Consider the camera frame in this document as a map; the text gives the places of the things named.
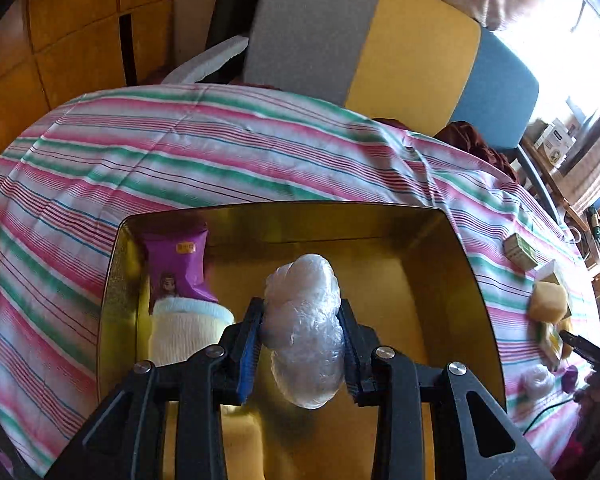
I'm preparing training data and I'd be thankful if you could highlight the white foam strip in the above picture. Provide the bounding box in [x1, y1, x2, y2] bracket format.
[160, 35, 251, 86]

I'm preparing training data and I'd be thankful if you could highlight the grey yellow blue chair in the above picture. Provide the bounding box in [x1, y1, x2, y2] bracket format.
[242, 0, 566, 223]

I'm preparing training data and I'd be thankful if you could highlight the wooden side table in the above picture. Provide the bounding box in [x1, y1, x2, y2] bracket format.
[522, 130, 591, 231]

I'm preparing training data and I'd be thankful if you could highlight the clear plastic wrap ball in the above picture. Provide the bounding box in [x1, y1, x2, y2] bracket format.
[262, 253, 346, 411]
[520, 365, 556, 403]

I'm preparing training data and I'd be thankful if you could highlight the small green gold box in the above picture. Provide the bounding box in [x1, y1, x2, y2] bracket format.
[502, 232, 539, 271]

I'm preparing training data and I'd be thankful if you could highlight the gold metal tin box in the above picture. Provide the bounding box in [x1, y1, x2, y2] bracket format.
[96, 202, 507, 480]

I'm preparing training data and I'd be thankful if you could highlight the wooden wardrobe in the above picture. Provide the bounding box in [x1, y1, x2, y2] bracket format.
[0, 0, 181, 181]

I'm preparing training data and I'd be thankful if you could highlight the green edged snack packet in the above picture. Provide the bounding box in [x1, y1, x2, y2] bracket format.
[535, 320, 566, 373]

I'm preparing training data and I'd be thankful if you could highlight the window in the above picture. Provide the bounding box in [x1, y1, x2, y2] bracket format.
[495, 0, 600, 131]

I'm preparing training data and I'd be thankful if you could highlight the white printed carton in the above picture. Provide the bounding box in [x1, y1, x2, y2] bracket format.
[535, 119, 578, 168]

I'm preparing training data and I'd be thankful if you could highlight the small cardboard box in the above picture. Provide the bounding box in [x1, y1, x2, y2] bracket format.
[532, 260, 573, 318]

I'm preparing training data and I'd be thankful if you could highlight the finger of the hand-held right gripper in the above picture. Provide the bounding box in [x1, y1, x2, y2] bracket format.
[559, 329, 600, 368]

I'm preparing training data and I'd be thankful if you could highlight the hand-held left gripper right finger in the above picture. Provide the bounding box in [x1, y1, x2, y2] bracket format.
[337, 299, 556, 480]

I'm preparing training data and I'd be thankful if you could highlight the red cloth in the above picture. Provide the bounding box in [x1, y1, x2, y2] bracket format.
[550, 410, 600, 480]

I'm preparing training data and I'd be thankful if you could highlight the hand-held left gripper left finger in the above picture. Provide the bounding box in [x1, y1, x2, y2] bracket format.
[45, 297, 268, 480]

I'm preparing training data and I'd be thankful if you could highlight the striped side curtain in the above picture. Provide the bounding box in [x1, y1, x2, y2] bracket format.
[565, 125, 600, 216]

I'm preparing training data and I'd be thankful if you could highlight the maroon cloth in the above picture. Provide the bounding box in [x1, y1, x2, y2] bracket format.
[435, 120, 518, 181]

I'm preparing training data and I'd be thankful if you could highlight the black cable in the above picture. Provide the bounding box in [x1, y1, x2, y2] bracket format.
[522, 395, 588, 433]

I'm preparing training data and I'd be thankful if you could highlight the striped pink green tablecloth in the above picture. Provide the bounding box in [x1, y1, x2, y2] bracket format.
[0, 84, 600, 480]

